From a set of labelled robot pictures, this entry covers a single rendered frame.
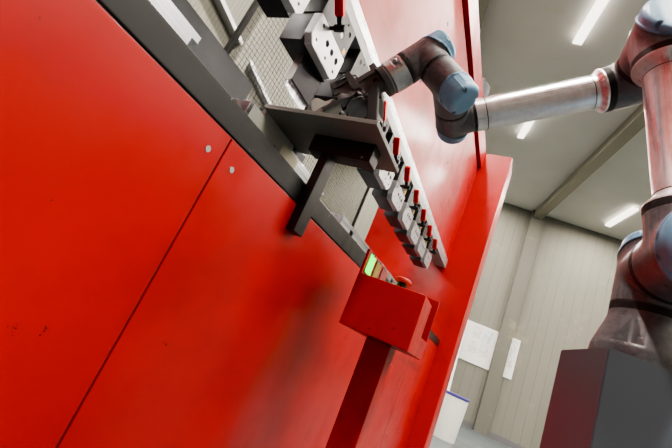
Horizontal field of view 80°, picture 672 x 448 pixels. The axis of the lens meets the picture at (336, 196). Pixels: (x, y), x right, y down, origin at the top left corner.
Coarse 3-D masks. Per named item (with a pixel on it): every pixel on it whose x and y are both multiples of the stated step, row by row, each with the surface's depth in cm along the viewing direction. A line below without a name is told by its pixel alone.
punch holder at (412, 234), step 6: (420, 204) 193; (420, 210) 195; (414, 216) 191; (420, 216) 197; (414, 222) 190; (420, 222) 200; (396, 228) 192; (414, 228) 192; (396, 234) 195; (402, 234) 191; (408, 234) 190; (414, 234) 194; (402, 240) 200; (408, 240) 196; (414, 240) 196
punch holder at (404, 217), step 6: (408, 192) 176; (408, 198) 175; (408, 204) 176; (402, 210) 173; (408, 210) 177; (414, 210) 186; (390, 216) 175; (396, 216) 173; (402, 216) 172; (408, 216) 179; (390, 222) 182; (396, 222) 179; (402, 222) 175; (408, 222) 181; (402, 228) 183; (408, 228) 183
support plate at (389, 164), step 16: (272, 112) 85; (288, 112) 82; (304, 112) 80; (320, 112) 79; (288, 128) 89; (304, 128) 86; (320, 128) 83; (336, 128) 80; (352, 128) 77; (368, 128) 75; (304, 144) 94; (384, 144) 78; (384, 160) 84
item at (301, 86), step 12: (300, 60) 94; (288, 72) 93; (300, 72) 94; (312, 72) 98; (288, 84) 93; (300, 84) 95; (312, 84) 99; (300, 96) 97; (312, 96) 100; (300, 108) 99
